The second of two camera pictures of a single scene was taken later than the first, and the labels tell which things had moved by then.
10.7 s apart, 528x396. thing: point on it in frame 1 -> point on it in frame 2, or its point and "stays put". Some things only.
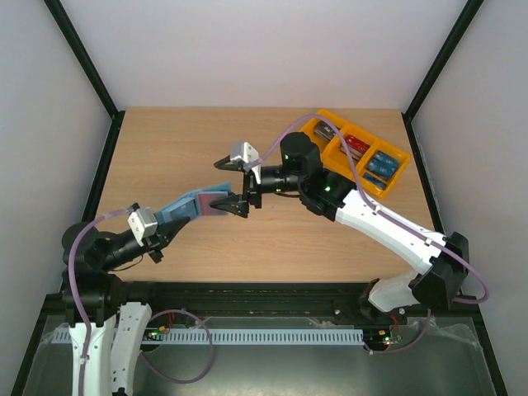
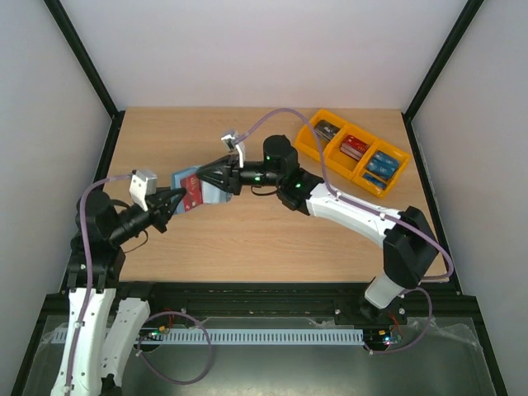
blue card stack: x=383 y=165 stays put
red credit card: x=206 y=199 -> x=194 y=195
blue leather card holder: x=188 y=205 -> x=210 y=193
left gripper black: x=162 y=239 -> x=159 y=204
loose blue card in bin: x=378 y=181 stays put
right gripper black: x=252 y=188 -> x=234 y=176
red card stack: x=356 y=148 stays put
